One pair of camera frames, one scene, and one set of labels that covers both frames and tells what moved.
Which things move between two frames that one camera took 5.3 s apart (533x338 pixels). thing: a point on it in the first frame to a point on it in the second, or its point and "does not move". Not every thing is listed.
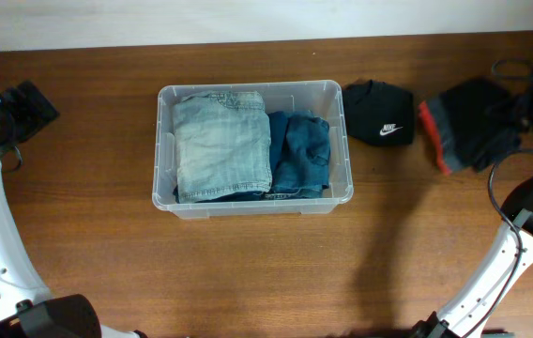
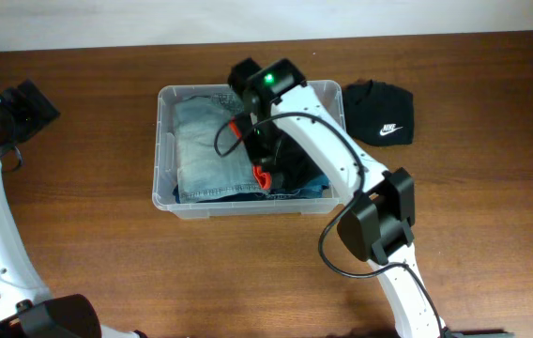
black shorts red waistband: (471, 124) to (263, 178)
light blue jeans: (223, 145) does not move
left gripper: (26, 111) does not move
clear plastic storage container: (251, 148) does not move
